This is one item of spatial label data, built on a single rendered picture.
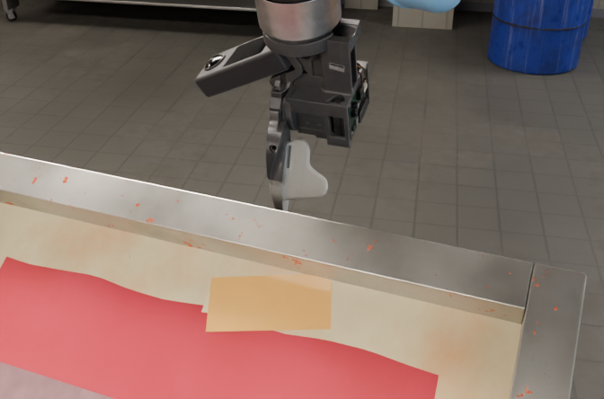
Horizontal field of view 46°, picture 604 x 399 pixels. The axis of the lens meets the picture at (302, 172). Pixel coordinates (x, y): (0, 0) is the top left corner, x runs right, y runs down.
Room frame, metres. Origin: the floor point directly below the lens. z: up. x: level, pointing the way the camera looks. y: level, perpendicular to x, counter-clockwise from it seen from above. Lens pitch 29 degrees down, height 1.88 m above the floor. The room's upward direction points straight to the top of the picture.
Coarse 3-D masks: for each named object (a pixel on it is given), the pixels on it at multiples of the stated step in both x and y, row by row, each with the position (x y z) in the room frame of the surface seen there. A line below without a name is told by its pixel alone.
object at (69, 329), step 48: (0, 288) 0.51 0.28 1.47; (48, 288) 0.51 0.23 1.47; (96, 288) 0.50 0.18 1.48; (0, 336) 0.47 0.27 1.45; (48, 336) 0.47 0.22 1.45; (96, 336) 0.46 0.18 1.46; (144, 336) 0.45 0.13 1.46; (0, 384) 0.44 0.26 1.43; (48, 384) 0.43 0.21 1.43; (96, 384) 0.42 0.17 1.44; (144, 384) 0.42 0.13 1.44
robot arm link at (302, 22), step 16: (256, 0) 0.60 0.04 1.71; (320, 0) 0.58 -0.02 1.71; (336, 0) 0.60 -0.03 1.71; (272, 16) 0.59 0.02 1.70; (288, 16) 0.58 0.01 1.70; (304, 16) 0.58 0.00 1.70; (320, 16) 0.59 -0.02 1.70; (336, 16) 0.60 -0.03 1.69; (272, 32) 0.59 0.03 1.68; (288, 32) 0.59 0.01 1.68; (304, 32) 0.59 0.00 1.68; (320, 32) 0.59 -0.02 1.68
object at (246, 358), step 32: (192, 352) 0.44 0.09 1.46; (224, 352) 0.43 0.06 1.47; (256, 352) 0.43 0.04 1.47; (288, 352) 0.42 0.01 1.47; (320, 352) 0.42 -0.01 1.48; (352, 352) 0.42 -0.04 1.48; (192, 384) 0.41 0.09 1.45; (224, 384) 0.41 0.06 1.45; (256, 384) 0.41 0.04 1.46; (288, 384) 0.40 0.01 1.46; (320, 384) 0.40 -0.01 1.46; (352, 384) 0.40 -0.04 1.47; (384, 384) 0.39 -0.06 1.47; (416, 384) 0.39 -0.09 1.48
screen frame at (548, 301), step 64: (0, 192) 0.57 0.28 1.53; (64, 192) 0.55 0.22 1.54; (128, 192) 0.54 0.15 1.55; (192, 192) 0.53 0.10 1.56; (256, 256) 0.49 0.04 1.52; (320, 256) 0.46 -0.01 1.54; (384, 256) 0.45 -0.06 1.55; (448, 256) 0.44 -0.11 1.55; (512, 320) 0.42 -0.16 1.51; (576, 320) 0.39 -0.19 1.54; (512, 384) 0.36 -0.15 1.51
